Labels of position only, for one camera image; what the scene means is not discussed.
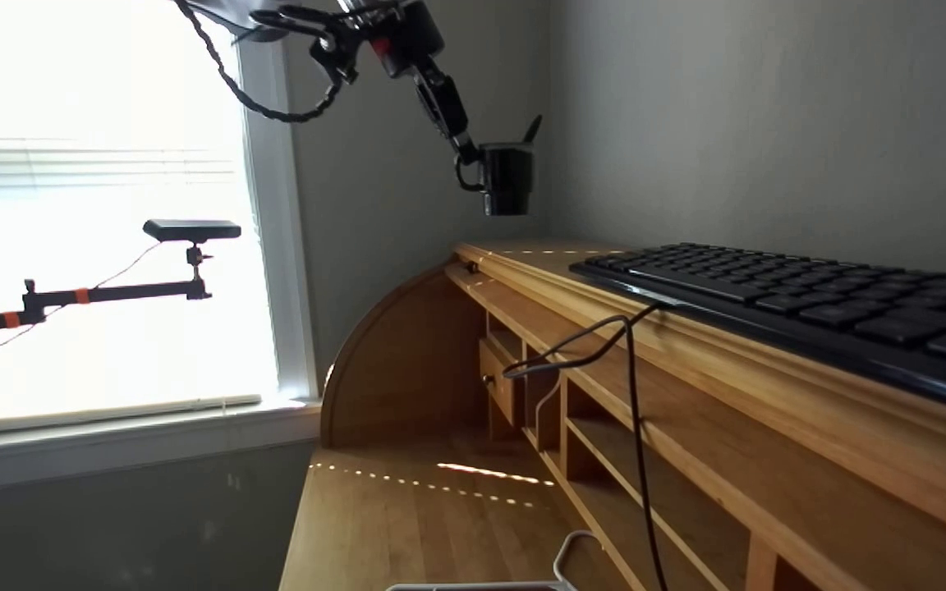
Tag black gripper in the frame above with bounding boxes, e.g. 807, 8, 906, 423
360, 0, 540, 191

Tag black mug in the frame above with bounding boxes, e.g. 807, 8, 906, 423
482, 143, 531, 215

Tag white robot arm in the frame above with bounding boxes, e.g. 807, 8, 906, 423
169, 0, 538, 201

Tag wooden desk hutch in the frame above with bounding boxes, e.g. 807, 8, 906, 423
320, 247, 946, 591

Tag black keyboard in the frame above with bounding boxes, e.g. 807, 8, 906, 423
572, 243, 946, 403

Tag thin black cable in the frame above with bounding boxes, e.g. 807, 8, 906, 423
502, 303, 675, 591

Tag black camera on boom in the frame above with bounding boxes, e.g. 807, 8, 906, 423
141, 220, 242, 243

